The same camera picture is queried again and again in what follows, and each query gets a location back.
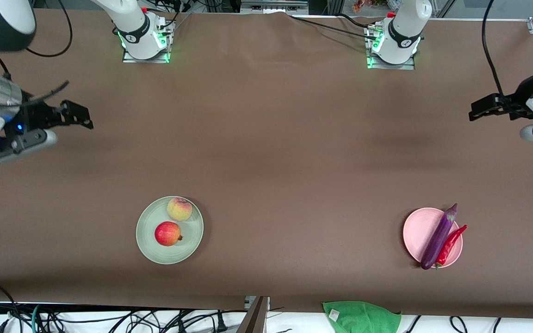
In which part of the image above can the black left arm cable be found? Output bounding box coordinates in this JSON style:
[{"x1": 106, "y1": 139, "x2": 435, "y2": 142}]
[{"x1": 481, "y1": 0, "x2": 519, "y2": 100}]

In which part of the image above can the grey metal device box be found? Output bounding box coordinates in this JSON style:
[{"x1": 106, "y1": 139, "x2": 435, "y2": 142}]
[{"x1": 241, "y1": 0, "x2": 309, "y2": 13}]

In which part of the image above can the large table cover sheet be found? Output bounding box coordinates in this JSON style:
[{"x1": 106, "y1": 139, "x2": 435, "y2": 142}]
[{"x1": 0, "y1": 7, "x2": 533, "y2": 320}]

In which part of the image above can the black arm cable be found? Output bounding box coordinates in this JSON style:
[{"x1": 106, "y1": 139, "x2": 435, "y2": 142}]
[
  {"x1": 481, "y1": 0, "x2": 519, "y2": 100},
  {"x1": 0, "y1": 0, "x2": 74, "y2": 109}
]

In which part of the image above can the orange toy pile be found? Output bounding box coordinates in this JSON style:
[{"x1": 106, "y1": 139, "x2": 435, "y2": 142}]
[{"x1": 353, "y1": 0, "x2": 390, "y2": 12}]

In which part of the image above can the black cable across table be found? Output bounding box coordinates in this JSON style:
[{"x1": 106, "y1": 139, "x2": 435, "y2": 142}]
[{"x1": 290, "y1": 14, "x2": 378, "y2": 40}]

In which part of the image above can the long purple eggplant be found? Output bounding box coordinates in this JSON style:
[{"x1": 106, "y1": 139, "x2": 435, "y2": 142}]
[{"x1": 421, "y1": 203, "x2": 458, "y2": 270}]

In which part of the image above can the grey brown board post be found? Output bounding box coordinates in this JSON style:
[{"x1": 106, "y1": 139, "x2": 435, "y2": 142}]
[{"x1": 236, "y1": 296, "x2": 270, "y2": 333}]

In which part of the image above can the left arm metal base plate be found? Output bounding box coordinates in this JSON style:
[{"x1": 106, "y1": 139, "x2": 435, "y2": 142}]
[{"x1": 366, "y1": 23, "x2": 416, "y2": 71}]

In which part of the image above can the red pomegranate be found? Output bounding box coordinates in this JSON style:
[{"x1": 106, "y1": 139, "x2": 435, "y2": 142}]
[{"x1": 155, "y1": 222, "x2": 184, "y2": 247}]

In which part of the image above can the green towel cloth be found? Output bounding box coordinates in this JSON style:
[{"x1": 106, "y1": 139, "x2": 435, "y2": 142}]
[{"x1": 322, "y1": 301, "x2": 402, "y2": 333}]

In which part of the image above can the mint green round plate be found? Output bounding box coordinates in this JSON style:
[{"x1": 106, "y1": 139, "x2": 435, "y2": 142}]
[{"x1": 136, "y1": 196, "x2": 205, "y2": 265}]

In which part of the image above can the red chili pepper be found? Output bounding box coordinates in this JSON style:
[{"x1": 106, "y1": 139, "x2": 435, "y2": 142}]
[{"x1": 435, "y1": 225, "x2": 468, "y2": 269}]

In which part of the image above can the yellow pink peach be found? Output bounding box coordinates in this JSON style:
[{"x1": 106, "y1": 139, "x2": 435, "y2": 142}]
[{"x1": 167, "y1": 197, "x2": 193, "y2": 222}]

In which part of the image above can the pink round plate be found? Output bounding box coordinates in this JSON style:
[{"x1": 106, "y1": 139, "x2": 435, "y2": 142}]
[{"x1": 403, "y1": 208, "x2": 463, "y2": 269}]

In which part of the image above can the black tangled floor cable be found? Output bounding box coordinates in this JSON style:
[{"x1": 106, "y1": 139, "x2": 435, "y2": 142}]
[{"x1": 40, "y1": 308, "x2": 248, "y2": 333}]

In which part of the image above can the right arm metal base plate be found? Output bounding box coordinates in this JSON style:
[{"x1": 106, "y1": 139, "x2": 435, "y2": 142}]
[{"x1": 122, "y1": 21, "x2": 174, "y2": 64}]

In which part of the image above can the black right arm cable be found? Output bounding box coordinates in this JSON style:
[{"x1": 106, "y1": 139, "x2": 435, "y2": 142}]
[{"x1": 0, "y1": 0, "x2": 74, "y2": 109}]

